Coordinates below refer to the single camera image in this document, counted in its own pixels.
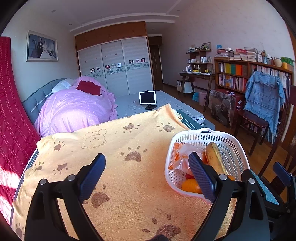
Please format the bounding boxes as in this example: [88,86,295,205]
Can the yellow paw print blanket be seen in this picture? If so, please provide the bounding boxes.
[11,104,211,240]

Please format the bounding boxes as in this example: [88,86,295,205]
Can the orange tangerine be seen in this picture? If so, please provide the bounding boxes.
[228,175,235,181]

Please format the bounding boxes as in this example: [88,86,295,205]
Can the orange plastic bag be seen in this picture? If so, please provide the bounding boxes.
[168,143,208,176]

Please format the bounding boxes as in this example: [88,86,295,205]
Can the purple duvet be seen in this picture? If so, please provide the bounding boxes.
[34,76,117,137]

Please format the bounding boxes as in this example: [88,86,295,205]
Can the red quilted mattress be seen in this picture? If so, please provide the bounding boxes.
[1,37,40,223]

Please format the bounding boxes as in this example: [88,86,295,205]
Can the red tomato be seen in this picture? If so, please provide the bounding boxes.
[185,173,195,180]

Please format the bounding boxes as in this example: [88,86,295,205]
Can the white tablet on stand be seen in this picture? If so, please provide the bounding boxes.
[138,90,157,110]

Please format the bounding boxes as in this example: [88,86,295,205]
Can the framed wedding photo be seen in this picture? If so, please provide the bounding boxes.
[26,31,58,62]

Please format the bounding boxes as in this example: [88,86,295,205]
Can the spotted ripe banana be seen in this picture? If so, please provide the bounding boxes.
[205,142,227,175]

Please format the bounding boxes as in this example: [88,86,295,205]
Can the large orange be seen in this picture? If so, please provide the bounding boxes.
[181,178,202,194]

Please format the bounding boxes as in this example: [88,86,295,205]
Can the small wooden shelf unit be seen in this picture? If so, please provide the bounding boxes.
[186,42,212,73]

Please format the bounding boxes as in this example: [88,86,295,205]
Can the blue plaid blanket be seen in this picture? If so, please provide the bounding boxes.
[244,71,285,137]

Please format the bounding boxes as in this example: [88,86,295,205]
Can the white plastic basket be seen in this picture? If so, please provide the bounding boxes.
[165,128,250,203]

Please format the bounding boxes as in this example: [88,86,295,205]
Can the dark red cloth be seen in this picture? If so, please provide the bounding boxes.
[76,81,101,96]

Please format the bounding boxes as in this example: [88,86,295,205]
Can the printed cardboard box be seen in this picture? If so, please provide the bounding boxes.
[209,89,245,128]

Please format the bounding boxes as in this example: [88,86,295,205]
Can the white pillow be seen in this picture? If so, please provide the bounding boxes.
[52,78,75,93]

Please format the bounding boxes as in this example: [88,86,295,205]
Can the grey blue bed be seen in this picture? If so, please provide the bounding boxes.
[21,78,216,130]

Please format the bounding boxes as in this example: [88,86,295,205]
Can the wooden bookshelf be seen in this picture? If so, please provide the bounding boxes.
[214,49,293,143]

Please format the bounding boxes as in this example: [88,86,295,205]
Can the white wardrobe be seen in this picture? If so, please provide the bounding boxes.
[75,22,154,97]

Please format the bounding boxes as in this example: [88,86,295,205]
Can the dark wooden desk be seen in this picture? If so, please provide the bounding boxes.
[179,71,216,112]

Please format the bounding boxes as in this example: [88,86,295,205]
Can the wooden chair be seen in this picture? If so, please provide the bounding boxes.
[234,109,270,156]

